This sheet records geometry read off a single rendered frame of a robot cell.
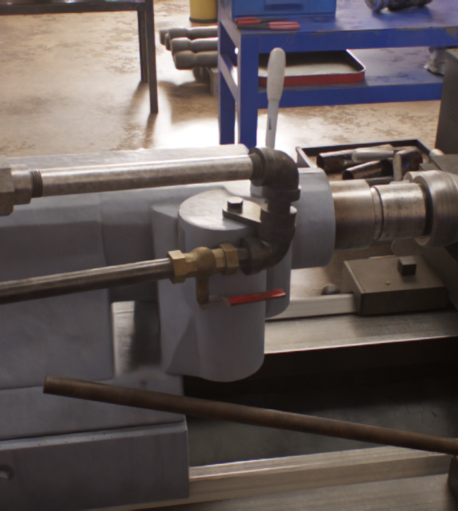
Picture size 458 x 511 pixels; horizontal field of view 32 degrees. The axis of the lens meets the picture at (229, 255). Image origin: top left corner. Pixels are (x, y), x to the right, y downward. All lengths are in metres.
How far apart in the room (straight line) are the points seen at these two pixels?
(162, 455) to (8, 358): 0.19
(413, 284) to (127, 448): 0.55
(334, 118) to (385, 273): 3.25
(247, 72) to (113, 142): 1.60
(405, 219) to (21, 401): 0.45
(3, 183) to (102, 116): 3.91
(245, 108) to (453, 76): 0.66
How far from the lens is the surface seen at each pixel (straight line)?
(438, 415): 1.23
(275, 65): 0.83
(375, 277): 1.23
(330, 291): 1.58
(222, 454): 1.13
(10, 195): 0.61
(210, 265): 0.71
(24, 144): 4.21
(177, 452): 0.87
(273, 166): 0.70
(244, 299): 0.75
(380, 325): 1.20
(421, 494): 0.95
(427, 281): 1.24
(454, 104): 2.56
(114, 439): 0.85
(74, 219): 0.80
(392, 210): 0.91
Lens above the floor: 1.50
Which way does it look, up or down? 29 degrees down
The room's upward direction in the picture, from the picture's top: straight up
